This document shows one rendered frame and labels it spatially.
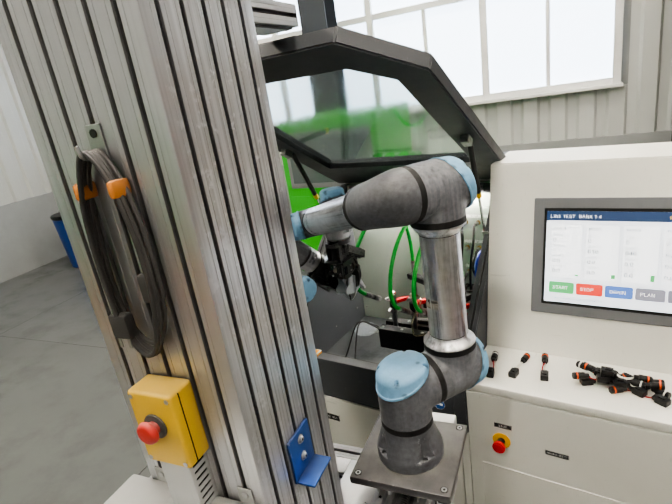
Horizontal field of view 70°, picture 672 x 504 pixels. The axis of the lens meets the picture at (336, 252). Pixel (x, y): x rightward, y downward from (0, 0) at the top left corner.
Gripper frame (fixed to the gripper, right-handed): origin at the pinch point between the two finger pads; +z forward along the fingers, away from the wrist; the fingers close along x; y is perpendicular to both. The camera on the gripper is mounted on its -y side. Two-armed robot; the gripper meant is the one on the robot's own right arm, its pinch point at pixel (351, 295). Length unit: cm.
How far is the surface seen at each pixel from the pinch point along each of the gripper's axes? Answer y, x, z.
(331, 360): -0.2, -13.1, 26.8
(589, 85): -426, 21, -32
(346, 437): 0, -13, 60
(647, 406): -5, 80, 25
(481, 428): 0, 39, 40
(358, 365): -0.7, -2.2, 26.9
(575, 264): -28, 61, -4
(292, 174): -250, -218, 6
